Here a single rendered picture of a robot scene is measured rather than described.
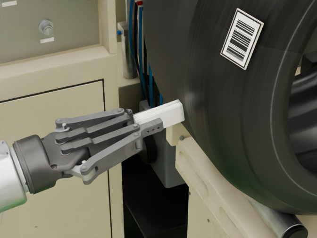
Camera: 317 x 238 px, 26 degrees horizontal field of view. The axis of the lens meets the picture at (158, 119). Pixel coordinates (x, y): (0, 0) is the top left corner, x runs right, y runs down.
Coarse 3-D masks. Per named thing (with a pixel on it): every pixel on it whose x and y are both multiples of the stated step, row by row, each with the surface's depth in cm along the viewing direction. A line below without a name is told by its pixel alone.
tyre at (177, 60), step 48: (144, 0) 101; (192, 0) 86; (240, 0) 80; (288, 0) 78; (192, 48) 87; (288, 48) 81; (192, 96) 90; (240, 96) 84; (288, 96) 85; (240, 144) 89; (288, 144) 90; (288, 192) 96
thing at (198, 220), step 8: (192, 200) 162; (192, 208) 164; (200, 208) 158; (192, 216) 165; (200, 216) 160; (208, 216) 155; (192, 224) 166; (200, 224) 161; (208, 224) 156; (192, 232) 168; (200, 232) 162; (208, 232) 157; (216, 232) 156
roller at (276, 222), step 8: (248, 200) 114; (256, 208) 112; (264, 208) 110; (264, 216) 110; (272, 216) 108; (280, 216) 107; (288, 216) 107; (272, 224) 108; (280, 224) 106; (288, 224) 106; (296, 224) 106; (280, 232) 106; (288, 232) 105; (296, 232) 105; (304, 232) 106
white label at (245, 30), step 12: (240, 12) 79; (240, 24) 80; (252, 24) 78; (228, 36) 81; (240, 36) 80; (252, 36) 79; (228, 48) 81; (240, 48) 80; (252, 48) 79; (240, 60) 80
